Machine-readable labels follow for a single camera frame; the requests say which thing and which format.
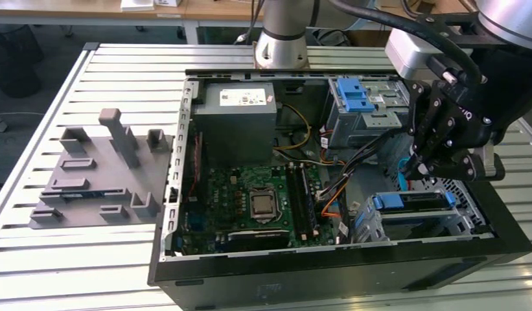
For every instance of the grey parts rack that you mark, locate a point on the grey parts rack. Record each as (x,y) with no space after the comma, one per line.
(100,175)

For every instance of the black camera bracket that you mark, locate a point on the black camera bracket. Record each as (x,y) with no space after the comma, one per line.
(460,27)

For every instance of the grey power supply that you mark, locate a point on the grey power supply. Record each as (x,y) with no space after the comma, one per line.
(235,136)

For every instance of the green motherboard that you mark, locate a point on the green motherboard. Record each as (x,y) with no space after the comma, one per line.
(225,194)

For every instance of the long wooden desk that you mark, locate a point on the long wooden desk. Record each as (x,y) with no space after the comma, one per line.
(75,13)

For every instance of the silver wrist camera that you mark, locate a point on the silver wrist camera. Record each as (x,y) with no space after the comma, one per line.
(404,52)

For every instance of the small white box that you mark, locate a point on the small white box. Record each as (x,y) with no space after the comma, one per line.
(166,2)

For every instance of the black PC case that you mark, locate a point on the black PC case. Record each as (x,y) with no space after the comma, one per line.
(291,278)

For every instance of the hard disk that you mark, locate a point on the hard disk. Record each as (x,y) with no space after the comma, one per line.
(386,201)

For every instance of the black graphics card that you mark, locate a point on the black graphics card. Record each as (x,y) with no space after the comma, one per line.
(257,239)

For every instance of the large white box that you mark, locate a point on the large white box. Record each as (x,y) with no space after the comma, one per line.
(138,4)

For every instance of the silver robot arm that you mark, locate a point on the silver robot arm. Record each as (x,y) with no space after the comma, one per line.
(512,19)

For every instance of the RAM stick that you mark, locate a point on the RAM stick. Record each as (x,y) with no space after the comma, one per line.
(310,207)

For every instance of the black bin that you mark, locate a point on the black bin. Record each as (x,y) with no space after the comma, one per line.
(15,64)

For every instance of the blue plastic latch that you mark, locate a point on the blue plastic latch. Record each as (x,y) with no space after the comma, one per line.
(349,94)

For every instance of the CPU socket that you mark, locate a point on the CPU socket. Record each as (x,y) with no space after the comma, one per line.
(263,190)

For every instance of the silver CPU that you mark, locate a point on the silver CPU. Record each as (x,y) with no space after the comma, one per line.
(262,204)

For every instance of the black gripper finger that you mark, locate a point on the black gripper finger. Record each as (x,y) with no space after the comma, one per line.
(464,165)
(434,123)

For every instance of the metal disk bay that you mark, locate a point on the metal disk bay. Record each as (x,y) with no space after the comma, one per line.
(417,216)

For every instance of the metal optical drive cage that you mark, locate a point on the metal optical drive cage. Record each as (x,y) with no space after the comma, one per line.
(380,121)

